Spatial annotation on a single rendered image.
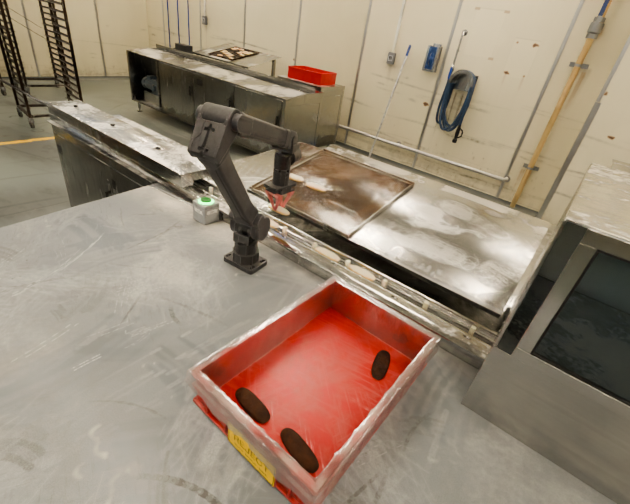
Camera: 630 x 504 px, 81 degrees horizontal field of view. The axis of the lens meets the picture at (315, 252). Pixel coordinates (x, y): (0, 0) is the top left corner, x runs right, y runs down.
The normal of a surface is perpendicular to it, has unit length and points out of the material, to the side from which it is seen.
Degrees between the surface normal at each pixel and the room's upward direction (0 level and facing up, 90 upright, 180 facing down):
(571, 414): 90
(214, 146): 58
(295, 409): 0
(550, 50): 90
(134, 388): 0
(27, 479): 0
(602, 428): 90
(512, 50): 90
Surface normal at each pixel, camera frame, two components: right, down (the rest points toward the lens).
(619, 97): -0.61, 0.35
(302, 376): 0.14, -0.84
